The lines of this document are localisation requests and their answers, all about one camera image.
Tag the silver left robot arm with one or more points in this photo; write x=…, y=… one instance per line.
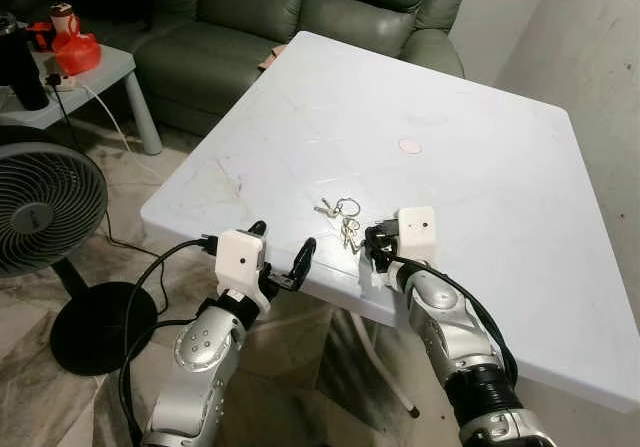
x=203, y=367

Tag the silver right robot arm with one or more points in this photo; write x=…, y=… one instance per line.
x=450, y=329

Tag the round white table plug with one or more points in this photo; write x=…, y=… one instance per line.
x=410, y=146

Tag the white table leg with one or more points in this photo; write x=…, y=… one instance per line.
x=385, y=372

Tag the green leather sofa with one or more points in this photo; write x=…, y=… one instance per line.
x=290, y=17

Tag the black standing fan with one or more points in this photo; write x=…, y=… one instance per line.
x=40, y=207

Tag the grey side table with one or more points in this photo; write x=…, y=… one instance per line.
x=105, y=72

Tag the white power strip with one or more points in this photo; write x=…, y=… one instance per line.
x=63, y=81

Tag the red plastic bag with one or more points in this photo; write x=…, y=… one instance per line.
x=76, y=53

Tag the black bottle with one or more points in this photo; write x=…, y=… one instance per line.
x=20, y=67

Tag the small orange black object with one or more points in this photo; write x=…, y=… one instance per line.
x=40, y=35

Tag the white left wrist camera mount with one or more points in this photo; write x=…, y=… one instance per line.
x=238, y=257

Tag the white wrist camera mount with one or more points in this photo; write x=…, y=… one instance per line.
x=238, y=257
x=418, y=232

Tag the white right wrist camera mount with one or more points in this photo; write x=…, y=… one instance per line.
x=418, y=232

